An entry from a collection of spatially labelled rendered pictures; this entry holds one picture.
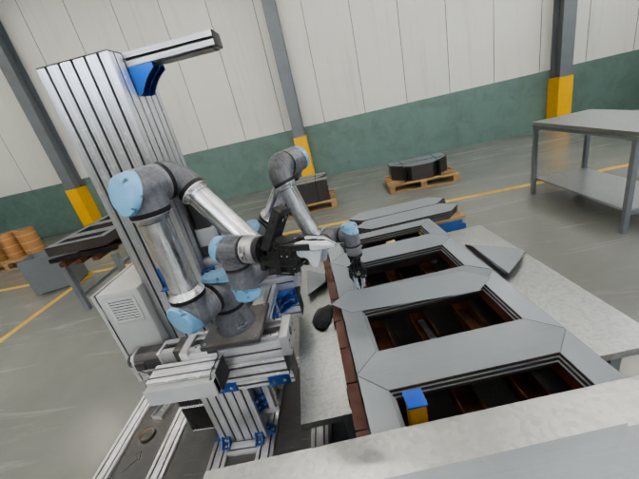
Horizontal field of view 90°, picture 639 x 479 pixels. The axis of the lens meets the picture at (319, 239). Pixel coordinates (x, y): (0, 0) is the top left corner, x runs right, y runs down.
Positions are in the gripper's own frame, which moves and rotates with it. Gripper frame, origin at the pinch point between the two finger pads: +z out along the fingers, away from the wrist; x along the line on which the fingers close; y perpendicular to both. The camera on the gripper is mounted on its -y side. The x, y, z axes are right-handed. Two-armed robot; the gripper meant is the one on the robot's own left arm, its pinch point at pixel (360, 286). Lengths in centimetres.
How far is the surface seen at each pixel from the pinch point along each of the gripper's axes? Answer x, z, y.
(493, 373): 31, 2, 64
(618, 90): 732, 36, -626
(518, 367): 39, 2, 64
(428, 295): 27.6, 0.7, 18.6
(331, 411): -25, 18, 52
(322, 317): -22.7, 15.1, -2.2
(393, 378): -1, 1, 59
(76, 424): -220, 86, -41
